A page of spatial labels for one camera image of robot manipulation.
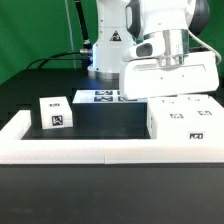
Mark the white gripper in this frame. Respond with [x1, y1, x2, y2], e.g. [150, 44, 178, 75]
[119, 51, 219, 100]

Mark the white cabinet body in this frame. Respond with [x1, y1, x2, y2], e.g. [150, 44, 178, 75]
[147, 95, 224, 141]

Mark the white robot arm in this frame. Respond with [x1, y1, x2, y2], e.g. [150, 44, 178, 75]
[88, 0, 221, 100]

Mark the white base tag plate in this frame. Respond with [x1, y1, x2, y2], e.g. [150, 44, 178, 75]
[73, 90, 147, 104]

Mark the small white tagged box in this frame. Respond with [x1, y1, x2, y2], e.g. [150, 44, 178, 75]
[39, 96, 73, 129]

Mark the white U-shaped foam fence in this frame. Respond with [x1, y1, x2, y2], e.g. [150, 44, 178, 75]
[0, 110, 224, 164]

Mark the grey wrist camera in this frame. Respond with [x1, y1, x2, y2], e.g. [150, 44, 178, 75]
[122, 40, 165, 62]

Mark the black thick hose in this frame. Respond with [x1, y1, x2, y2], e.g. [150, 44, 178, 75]
[73, 0, 92, 48]

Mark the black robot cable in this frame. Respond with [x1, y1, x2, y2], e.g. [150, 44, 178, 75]
[26, 48, 93, 70]

